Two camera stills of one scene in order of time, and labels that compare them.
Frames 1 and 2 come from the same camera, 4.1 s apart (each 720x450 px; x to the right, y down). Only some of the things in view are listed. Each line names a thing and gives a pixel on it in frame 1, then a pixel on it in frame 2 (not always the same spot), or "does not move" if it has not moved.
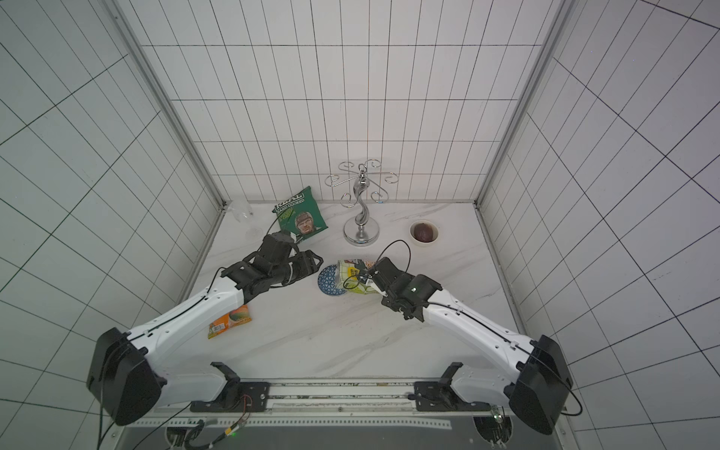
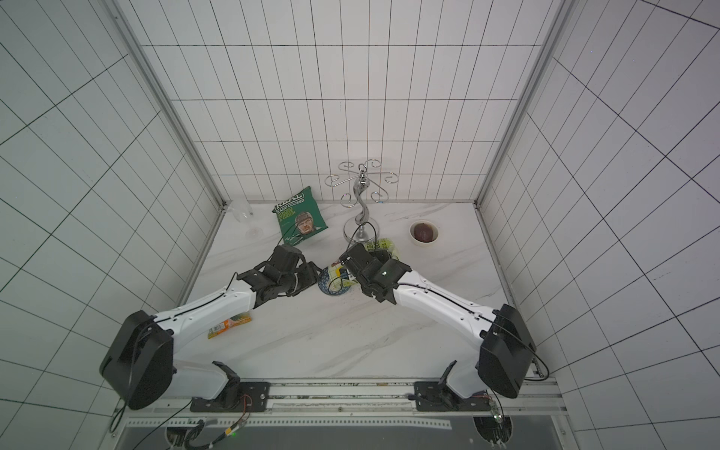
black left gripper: [307, 265] → [310, 277]
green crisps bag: [300, 216] does not move
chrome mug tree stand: [361, 230] does not move
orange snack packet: [239, 315] does not move
